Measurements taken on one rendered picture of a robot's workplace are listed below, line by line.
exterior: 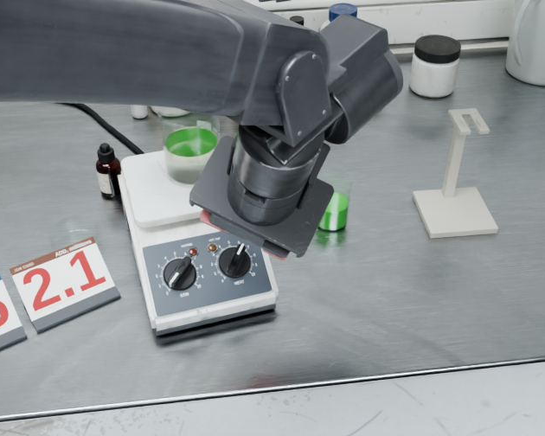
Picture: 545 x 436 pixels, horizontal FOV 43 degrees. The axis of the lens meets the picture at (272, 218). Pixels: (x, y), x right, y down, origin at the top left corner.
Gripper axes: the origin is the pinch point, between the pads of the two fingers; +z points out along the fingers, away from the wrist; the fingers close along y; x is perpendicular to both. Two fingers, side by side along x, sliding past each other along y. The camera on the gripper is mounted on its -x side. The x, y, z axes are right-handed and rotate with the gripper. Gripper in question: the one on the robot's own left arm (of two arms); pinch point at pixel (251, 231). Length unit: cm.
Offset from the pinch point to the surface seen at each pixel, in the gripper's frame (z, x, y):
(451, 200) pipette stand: 14.5, -20.3, -18.9
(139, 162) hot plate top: 11.0, -5.7, 15.1
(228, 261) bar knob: 6.9, 1.4, 1.0
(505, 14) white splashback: 28, -64, -19
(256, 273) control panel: 7.3, 1.1, -2.0
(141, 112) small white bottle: 29.4, -19.9, 23.6
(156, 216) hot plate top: 6.1, 0.7, 9.5
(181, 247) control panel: 7.2, 2.2, 5.9
